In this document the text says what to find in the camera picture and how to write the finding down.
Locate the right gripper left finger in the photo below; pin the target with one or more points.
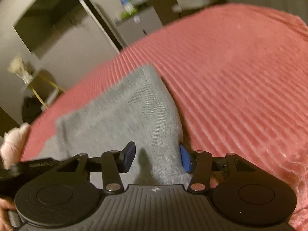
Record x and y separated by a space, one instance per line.
111 164

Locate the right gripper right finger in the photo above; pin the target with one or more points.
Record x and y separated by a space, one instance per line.
206 171

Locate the grey sweatpants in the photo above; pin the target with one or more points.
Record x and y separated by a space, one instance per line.
139 108

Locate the person left hand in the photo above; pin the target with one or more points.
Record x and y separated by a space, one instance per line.
6 204

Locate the white plush pillow toy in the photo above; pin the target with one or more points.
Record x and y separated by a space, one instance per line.
13 145

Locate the black plush toy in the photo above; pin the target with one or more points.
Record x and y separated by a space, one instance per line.
31 109

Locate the gold leg side table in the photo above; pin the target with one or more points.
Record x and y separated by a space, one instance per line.
43 87

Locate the red ribbed bed blanket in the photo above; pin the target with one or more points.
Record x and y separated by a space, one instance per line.
238 74

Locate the white flower vase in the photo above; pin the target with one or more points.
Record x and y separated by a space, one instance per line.
18 67

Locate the grey bedside cabinet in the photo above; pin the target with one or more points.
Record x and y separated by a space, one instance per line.
139 25

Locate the blue white bottle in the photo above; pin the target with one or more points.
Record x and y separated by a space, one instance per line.
127 5

